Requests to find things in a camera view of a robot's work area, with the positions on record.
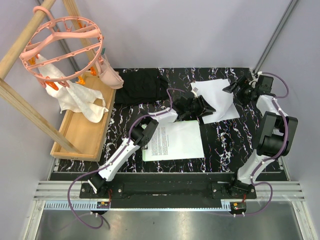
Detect printed white paper sheet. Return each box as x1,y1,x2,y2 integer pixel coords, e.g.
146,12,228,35
142,121,205,162

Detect pink bra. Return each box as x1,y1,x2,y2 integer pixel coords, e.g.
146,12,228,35
96,56,124,90

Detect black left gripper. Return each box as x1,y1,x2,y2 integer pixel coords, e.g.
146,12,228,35
184,95,215,118

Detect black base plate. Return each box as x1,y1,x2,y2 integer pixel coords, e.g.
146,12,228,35
79,173,257,210

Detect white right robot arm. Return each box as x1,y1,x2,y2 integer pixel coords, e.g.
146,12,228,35
223,71,298,199

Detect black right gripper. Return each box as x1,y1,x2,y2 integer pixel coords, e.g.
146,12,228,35
222,75,257,109

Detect aluminium corner post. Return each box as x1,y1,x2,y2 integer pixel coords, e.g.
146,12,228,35
252,0,300,74

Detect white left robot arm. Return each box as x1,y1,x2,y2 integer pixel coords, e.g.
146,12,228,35
88,91,216,198

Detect pink round clothes hanger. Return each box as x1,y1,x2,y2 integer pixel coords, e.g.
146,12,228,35
19,5,105,91

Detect grey slotted cable duct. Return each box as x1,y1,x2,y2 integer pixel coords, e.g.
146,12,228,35
44,200,231,212

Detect wooden tray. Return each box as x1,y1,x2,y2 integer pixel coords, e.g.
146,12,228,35
50,72,116,162

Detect green clipboard folder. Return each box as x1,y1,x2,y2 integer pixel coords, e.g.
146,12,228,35
141,120,201,162

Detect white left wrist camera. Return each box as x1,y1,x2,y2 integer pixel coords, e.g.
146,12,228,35
191,87,199,98

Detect wooden rack frame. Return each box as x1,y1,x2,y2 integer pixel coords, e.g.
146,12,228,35
0,0,87,152

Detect white towel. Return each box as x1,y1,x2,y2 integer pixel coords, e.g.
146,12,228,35
37,53,110,124

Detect white paper stack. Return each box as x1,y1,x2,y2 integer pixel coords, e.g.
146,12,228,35
202,103,240,124

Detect black cloth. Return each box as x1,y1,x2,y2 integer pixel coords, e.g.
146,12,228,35
114,68,169,106

